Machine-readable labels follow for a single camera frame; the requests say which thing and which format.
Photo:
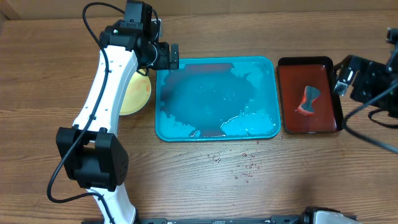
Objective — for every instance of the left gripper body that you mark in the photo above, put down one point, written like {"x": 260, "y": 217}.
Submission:
{"x": 158, "y": 57}

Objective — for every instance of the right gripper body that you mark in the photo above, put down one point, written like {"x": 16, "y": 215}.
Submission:
{"x": 354, "y": 78}

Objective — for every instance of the yellow-green round plate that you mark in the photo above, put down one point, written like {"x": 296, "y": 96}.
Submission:
{"x": 137, "y": 94}

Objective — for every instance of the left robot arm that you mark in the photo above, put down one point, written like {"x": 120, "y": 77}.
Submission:
{"x": 90, "y": 150}

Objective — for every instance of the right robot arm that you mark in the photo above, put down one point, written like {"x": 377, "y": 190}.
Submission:
{"x": 386, "y": 101}

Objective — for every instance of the teal plastic tray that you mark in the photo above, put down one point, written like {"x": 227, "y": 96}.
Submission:
{"x": 217, "y": 99}

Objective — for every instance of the dark red lacquer tray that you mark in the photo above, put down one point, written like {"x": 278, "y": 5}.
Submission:
{"x": 294, "y": 74}

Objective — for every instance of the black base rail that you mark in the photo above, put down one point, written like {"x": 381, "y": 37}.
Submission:
{"x": 275, "y": 219}

